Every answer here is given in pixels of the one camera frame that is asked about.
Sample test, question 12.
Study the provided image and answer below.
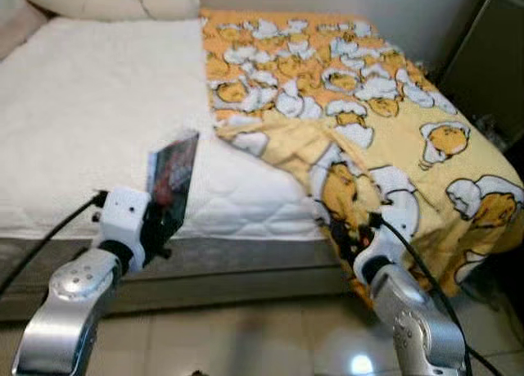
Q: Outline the dark red cover book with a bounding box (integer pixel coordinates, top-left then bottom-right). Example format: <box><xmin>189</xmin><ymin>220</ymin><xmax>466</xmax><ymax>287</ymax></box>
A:
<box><xmin>146</xmin><ymin>130</ymin><xmax>200</xmax><ymax>258</ymax></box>

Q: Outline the orange cartoon egg blanket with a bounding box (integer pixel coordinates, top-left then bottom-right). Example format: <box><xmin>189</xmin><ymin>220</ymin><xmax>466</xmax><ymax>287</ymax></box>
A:
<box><xmin>199</xmin><ymin>9</ymin><xmax>524</xmax><ymax>307</ymax></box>

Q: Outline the grey bed base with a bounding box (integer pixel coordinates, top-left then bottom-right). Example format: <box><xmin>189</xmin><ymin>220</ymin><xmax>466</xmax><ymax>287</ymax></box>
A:
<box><xmin>0</xmin><ymin>237</ymin><xmax>361</xmax><ymax>324</ymax></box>

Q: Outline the white quilted mattress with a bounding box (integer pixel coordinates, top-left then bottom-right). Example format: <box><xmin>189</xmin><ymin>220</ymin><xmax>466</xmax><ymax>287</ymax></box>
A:
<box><xmin>0</xmin><ymin>16</ymin><xmax>328</xmax><ymax>242</ymax></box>

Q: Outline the dark wardrobe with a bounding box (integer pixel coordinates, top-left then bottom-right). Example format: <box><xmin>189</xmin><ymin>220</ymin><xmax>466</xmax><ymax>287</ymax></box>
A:
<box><xmin>438</xmin><ymin>0</ymin><xmax>524</xmax><ymax>147</ymax></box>

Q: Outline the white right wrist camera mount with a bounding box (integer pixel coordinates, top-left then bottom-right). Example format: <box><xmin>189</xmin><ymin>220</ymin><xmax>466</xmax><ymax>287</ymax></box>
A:
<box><xmin>352</xmin><ymin>216</ymin><xmax>410</xmax><ymax>283</ymax></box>

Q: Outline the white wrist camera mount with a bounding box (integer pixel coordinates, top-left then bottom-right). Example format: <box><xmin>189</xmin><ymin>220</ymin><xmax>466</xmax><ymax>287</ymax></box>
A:
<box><xmin>352</xmin><ymin>216</ymin><xmax>410</xmax><ymax>283</ymax></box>
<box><xmin>94</xmin><ymin>188</ymin><xmax>152</xmax><ymax>270</ymax></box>

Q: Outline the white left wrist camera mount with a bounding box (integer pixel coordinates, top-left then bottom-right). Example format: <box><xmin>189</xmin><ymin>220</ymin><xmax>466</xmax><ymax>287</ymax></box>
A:
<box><xmin>94</xmin><ymin>188</ymin><xmax>152</xmax><ymax>270</ymax></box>

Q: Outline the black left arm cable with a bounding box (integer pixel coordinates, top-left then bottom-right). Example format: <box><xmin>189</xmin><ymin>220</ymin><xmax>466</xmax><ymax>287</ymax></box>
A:
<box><xmin>0</xmin><ymin>192</ymin><xmax>109</xmax><ymax>299</ymax></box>

